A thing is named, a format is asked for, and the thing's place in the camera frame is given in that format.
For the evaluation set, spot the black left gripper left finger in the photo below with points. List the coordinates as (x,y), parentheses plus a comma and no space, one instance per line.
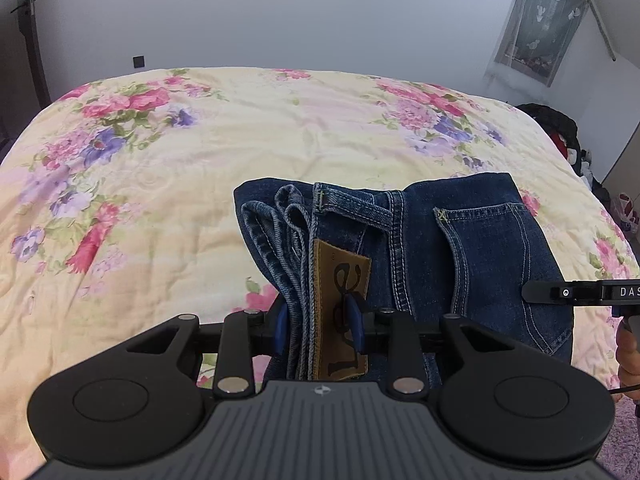
(244,335)

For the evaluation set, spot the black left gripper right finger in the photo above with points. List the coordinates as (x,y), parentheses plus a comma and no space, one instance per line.
(391,333)

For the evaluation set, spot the dark blue denim jeans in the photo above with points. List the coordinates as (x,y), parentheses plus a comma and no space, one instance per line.
(463,245)

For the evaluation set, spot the right human hand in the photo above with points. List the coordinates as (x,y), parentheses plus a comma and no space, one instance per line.
(627,356)

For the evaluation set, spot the dark clothes pile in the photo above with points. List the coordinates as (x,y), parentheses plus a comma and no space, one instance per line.
(563,132)

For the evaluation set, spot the floral yellow bed quilt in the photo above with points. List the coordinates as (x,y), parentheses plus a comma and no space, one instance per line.
(117,210)

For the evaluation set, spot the grey patterned window curtain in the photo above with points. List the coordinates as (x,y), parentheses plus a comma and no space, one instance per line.
(537,36)

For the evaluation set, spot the dark wooden wardrobe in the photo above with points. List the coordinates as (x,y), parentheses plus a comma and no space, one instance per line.
(24,89)

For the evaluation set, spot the black wall socket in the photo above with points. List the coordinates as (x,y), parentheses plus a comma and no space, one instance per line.
(138,62)

